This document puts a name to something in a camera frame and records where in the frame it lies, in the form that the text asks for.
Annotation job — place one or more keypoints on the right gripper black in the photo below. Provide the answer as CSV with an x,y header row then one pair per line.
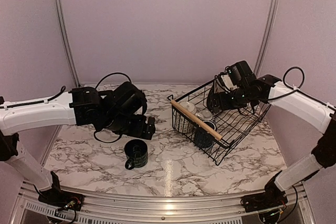
x,y
224,104

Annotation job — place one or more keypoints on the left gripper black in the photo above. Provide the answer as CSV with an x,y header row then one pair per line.
x,y
139,130

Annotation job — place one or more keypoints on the dark green mug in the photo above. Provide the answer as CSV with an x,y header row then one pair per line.
x,y
136,151

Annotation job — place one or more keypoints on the dark blue mug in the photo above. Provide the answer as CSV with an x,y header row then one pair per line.
x,y
202,138

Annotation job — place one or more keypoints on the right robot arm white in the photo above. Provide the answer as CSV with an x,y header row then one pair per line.
x,y
272,90

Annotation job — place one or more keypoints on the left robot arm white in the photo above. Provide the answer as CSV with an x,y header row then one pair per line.
x,y
79,106

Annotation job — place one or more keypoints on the black round plate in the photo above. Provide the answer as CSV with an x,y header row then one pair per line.
x,y
209,101

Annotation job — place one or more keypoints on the white patterned mug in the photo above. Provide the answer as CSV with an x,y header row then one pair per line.
x,y
181,123

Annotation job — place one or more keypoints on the front wooden rack handle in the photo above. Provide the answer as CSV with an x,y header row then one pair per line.
x,y
196,120

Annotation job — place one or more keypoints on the black wire dish rack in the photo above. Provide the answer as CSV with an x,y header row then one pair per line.
x,y
234,125

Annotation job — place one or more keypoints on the aluminium frame post right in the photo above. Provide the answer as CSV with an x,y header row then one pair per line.
x,y
270,21

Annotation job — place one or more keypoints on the aluminium frame post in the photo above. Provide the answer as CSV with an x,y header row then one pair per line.
x,y
66,43
270,21

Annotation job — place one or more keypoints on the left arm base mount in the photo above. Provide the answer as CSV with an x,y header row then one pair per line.
x,y
57,197

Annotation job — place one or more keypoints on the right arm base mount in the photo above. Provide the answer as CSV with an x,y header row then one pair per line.
x,y
271,197

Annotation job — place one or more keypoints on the aluminium front table rail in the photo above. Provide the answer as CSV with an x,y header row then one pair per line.
x,y
112,208

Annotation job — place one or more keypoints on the aluminium frame post left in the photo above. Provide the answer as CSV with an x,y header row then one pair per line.
x,y
66,43

